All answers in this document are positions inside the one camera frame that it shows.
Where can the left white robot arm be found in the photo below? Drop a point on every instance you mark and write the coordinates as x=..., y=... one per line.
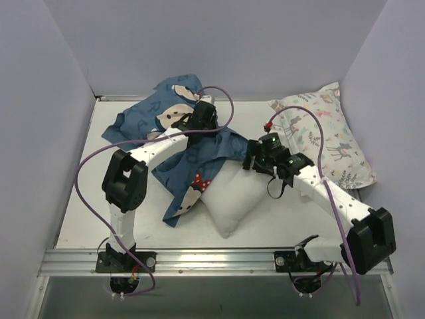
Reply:
x=125, y=181

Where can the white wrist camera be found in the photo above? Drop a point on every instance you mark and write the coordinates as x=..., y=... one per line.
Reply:
x=270, y=127
x=207, y=98

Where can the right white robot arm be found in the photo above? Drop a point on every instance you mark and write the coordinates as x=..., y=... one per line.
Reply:
x=367, y=235

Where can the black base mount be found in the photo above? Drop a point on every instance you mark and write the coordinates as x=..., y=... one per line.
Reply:
x=290, y=261
x=133, y=264

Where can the front aluminium rail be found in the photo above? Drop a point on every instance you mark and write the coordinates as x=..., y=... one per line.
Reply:
x=173, y=262

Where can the rear aluminium rail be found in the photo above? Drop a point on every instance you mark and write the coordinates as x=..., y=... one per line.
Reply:
x=120, y=98

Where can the floral deer-print pillow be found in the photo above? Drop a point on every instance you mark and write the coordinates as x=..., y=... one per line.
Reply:
x=342, y=160

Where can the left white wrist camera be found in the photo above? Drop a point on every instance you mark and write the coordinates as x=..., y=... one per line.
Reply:
x=207, y=98

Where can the aluminium rail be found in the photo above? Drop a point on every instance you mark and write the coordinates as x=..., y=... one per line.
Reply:
x=173, y=262
x=120, y=98

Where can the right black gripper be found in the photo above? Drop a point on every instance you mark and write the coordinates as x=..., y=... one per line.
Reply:
x=254, y=157

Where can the blue letter-print pillowcase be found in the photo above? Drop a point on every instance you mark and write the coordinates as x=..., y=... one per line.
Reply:
x=187, y=174

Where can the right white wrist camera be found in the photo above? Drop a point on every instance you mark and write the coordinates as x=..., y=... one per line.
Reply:
x=270, y=127

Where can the white pillow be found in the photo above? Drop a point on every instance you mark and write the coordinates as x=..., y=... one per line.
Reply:
x=232, y=194

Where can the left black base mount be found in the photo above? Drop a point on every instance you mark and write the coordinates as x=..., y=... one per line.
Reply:
x=133, y=264

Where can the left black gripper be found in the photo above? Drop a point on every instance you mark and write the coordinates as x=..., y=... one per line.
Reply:
x=198, y=125

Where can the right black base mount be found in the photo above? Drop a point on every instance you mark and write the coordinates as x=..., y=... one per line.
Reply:
x=290, y=261

